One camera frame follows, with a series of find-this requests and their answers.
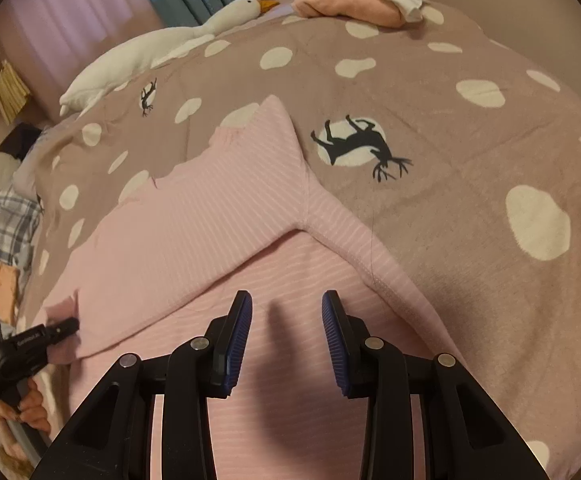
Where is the pink striped garment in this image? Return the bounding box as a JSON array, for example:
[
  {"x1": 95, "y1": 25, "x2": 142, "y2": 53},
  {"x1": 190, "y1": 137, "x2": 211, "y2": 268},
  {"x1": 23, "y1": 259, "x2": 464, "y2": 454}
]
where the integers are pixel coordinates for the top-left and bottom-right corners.
[{"x1": 33, "y1": 94, "x2": 466, "y2": 480}]

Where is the white goose plush toy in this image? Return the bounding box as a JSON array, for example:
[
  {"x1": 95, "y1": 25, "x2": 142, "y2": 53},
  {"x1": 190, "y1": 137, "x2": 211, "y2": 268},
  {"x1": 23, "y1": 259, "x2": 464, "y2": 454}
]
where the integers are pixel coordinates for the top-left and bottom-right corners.
[{"x1": 59, "y1": 0, "x2": 281, "y2": 118}]

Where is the folded pink cloth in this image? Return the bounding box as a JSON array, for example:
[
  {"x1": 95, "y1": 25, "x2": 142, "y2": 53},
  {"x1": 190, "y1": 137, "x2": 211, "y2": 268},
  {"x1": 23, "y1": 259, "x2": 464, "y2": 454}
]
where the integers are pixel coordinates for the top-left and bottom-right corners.
[{"x1": 290, "y1": 0, "x2": 406, "y2": 28}]

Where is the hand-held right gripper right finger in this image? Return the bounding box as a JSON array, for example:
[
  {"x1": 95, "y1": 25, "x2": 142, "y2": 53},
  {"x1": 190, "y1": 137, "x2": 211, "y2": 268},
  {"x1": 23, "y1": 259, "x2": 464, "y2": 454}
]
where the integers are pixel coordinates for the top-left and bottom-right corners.
[{"x1": 321, "y1": 290, "x2": 541, "y2": 480}]

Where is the spotted deer print blanket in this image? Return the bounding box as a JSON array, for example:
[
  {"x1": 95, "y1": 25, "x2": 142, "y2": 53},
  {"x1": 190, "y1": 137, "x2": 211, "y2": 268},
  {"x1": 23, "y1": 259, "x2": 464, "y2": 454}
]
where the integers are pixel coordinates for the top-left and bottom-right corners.
[{"x1": 18, "y1": 0, "x2": 581, "y2": 480}]

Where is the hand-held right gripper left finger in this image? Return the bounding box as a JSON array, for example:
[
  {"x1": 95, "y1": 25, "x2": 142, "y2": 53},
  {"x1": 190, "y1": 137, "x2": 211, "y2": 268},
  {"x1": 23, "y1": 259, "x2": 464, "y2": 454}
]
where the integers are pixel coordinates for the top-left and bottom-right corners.
[{"x1": 29, "y1": 290, "x2": 254, "y2": 480}]

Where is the grey plaid cloth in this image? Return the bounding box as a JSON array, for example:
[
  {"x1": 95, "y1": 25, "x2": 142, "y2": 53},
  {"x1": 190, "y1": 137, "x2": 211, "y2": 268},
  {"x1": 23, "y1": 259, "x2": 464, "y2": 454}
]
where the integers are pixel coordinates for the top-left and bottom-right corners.
[{"x1": 0, "y1": 185, "x2": 44, "y2": 281}]

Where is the woven straw hanging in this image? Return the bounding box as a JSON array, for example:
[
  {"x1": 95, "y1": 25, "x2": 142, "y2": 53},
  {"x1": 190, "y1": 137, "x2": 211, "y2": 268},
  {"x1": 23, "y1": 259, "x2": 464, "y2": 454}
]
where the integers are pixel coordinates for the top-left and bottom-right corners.
[{"x1": 0, "y1": 60, "x2": 32, "y2": 126}]

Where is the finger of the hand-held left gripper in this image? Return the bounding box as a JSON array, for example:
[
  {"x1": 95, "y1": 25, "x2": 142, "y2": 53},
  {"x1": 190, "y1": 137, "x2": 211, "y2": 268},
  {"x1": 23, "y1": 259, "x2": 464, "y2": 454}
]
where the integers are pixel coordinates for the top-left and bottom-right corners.
[{"x1": 44, "y1": 317, "x2": 80, "y2": 345}]

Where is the sheer lilac curtain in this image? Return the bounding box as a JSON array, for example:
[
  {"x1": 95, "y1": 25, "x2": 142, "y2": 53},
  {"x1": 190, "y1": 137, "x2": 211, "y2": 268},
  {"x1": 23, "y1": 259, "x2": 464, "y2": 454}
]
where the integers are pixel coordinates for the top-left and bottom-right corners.
[{"x1": 0, "y1": 0, "x2": 166, "y2": 121}]

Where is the person's left hand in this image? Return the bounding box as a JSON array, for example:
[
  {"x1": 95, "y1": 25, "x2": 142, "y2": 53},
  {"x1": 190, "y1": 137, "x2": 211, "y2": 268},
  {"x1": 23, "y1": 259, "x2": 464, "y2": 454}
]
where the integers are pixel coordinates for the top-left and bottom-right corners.
[{"x1": 0, "y1": 377, "x2": 52, "y2": 434}]

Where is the orange cloth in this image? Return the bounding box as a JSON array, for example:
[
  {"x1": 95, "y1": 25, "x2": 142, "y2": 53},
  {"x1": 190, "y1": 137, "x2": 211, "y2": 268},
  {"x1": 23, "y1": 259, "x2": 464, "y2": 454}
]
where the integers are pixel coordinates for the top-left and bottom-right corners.
[{"x1": 0, "y1": 265, "x2": 22, "y2": 312}]

